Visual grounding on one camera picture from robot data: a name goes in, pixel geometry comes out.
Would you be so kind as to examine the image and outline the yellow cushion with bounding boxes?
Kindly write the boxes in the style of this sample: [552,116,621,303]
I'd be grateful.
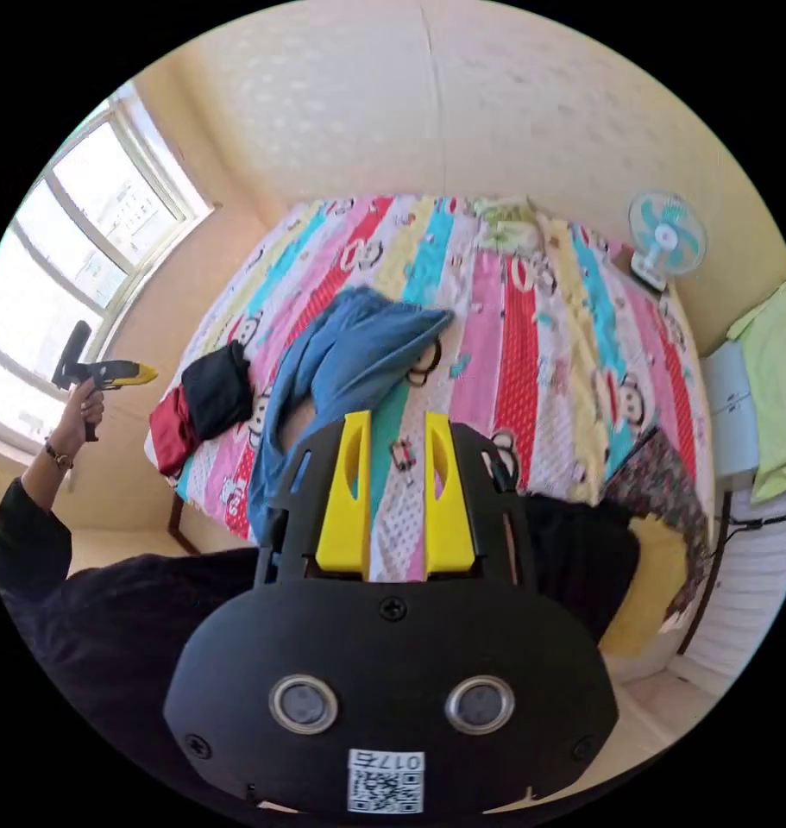
[598,515,690,658]

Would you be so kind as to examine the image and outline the window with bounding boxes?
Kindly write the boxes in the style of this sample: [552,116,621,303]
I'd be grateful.
[0,80,214,454]

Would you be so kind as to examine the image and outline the person's left hand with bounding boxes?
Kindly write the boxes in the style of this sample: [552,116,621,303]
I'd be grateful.
[45,379,106,461]

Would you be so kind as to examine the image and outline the white cupboard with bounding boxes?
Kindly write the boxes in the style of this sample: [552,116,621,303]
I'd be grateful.
[700,339,763,492]

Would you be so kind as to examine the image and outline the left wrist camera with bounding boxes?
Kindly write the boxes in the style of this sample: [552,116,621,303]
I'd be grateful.
[51,320,93,391]

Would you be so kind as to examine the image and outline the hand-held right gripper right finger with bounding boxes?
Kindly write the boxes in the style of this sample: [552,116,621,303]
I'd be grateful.
[423,411,476,575]

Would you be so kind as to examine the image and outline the light green cloth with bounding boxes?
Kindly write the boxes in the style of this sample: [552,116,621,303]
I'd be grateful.
[726,276,786,505]

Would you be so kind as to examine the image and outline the light blue jeans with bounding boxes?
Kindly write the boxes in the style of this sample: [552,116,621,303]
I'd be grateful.
[247,286,456,546]

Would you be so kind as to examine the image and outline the light blue table fan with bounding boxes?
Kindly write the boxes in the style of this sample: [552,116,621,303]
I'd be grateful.
[627,189,709,293]

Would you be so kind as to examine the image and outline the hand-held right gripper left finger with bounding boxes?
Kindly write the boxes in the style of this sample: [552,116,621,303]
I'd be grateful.
[315,411,373,574]

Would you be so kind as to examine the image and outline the person's body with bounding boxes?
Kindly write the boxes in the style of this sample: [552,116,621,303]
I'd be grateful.
[0,492,641,818]

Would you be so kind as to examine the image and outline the black cable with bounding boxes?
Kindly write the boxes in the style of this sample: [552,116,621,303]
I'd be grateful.
[713,494,786,564]

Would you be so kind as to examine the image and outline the dark floral quilt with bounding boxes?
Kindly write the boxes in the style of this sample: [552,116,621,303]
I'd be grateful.
[604,426,714,622]

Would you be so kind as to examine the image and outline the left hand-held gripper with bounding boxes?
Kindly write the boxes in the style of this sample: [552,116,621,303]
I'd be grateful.
[60,361,160,443]

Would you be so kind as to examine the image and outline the green patterned garment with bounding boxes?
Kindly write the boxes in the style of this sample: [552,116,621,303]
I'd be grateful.
[473,195,544,252]

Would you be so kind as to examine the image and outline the person's left forearm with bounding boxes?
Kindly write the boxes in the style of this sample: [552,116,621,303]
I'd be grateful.
[0,442,78,593]

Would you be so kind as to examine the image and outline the bed with striped printed sheet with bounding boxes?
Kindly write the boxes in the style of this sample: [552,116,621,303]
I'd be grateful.
[144,193,717,638]

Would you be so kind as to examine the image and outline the pile of clothes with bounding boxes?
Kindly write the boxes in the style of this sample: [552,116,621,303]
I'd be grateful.
[148,340,256,479]

